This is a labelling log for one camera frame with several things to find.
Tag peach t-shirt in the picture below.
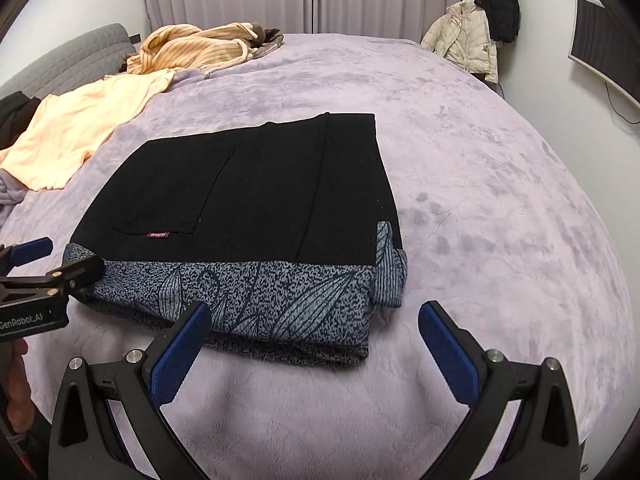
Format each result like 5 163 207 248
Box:
0 69 176 192

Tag person's left hand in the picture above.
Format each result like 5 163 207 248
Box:
0 339 32 412

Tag purple fleece blanket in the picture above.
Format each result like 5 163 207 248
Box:
0 34 636 480

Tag black cable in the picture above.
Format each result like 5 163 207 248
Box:
605 80 640 126

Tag wall-mounted monitor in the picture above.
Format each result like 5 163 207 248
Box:
568 0 640 97

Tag tan striped sweater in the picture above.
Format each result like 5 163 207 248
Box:
126 22 261 76

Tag black pants with patterned waistband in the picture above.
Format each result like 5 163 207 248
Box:
65 112 408 368

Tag grey quilted headboard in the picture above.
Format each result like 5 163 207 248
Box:
0 23 141 106

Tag cream puffer jacket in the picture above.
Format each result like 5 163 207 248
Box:
421 0 499 85

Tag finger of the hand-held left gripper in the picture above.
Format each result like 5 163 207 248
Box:
0 237 54 273
0 255 106 306

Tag grey-brown garment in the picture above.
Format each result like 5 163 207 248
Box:
247 22 286 61

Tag black garment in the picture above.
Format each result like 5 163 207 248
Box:
0 91 41 151

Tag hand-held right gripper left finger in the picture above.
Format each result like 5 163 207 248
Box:
47 302 212 480

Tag black puffer jacket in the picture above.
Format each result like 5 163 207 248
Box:
472 0 521 43

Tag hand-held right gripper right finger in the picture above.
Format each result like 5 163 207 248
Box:
419 301 586 480

